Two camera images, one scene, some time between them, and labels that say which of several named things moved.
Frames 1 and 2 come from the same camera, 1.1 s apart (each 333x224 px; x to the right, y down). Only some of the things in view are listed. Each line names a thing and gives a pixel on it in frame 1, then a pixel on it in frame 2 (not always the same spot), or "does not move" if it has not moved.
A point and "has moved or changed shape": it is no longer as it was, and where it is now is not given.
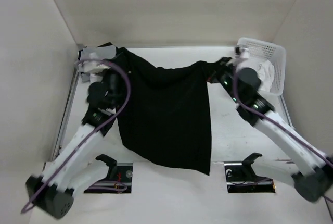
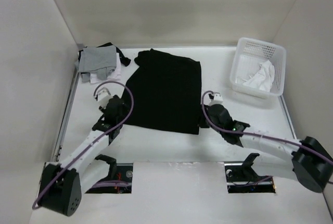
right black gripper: [231, 67] -> [202, 123]
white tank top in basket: [266, 73] does not move
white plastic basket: [271, 51] does not move
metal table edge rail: [66, 112] does not move
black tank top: [163, 111] has moved or changed shape
